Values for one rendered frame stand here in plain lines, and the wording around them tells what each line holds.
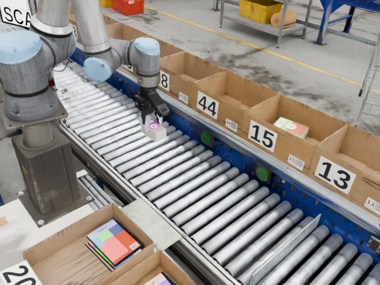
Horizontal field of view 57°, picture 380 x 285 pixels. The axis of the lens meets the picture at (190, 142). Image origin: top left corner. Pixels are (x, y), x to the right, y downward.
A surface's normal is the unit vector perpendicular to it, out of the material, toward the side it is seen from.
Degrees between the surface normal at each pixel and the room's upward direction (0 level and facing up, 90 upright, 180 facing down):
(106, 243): 0
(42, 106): 72
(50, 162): 90
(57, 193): 90
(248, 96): 89
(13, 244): 0
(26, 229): 0
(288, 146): 91
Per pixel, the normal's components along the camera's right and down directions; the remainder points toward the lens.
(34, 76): 0.76, 0.43
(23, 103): 0.16, 0.28
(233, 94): -0.74, 0.36
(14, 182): 0.04, -0.81
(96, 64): -0.22, 0.63
